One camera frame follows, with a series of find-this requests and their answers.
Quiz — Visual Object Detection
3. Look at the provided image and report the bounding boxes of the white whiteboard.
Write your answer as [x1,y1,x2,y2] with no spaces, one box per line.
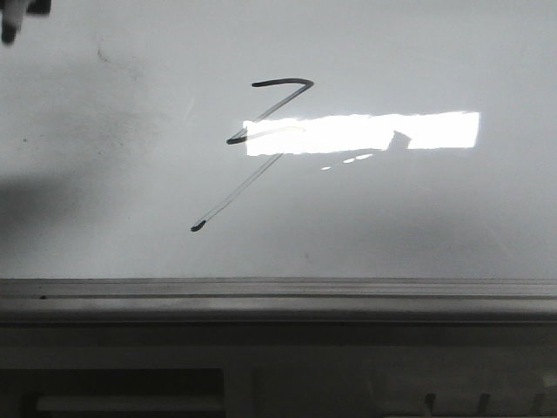
[1,1,556,279]

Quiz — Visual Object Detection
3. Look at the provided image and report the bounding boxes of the white black whiteboard marker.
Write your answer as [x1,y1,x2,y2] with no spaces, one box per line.
[1,0,30,45]

